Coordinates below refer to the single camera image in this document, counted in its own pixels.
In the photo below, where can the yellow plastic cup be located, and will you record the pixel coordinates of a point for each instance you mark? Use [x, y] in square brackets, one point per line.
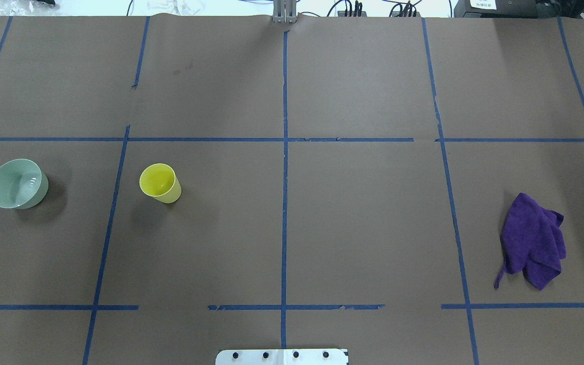
[160, 182]

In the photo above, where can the purple cloth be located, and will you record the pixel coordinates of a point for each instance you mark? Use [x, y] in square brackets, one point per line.
[532, 242]

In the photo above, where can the black monitor base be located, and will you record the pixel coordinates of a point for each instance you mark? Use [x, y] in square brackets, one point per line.
[518, 9]

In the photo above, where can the light green ceramic bowl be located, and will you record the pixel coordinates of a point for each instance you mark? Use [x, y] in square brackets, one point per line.
[22, 184]

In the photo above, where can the grey aluminium frame post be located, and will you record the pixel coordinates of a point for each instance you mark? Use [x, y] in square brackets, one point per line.
[285, 11]

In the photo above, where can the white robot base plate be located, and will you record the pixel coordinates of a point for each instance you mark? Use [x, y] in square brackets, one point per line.
[283, 356]

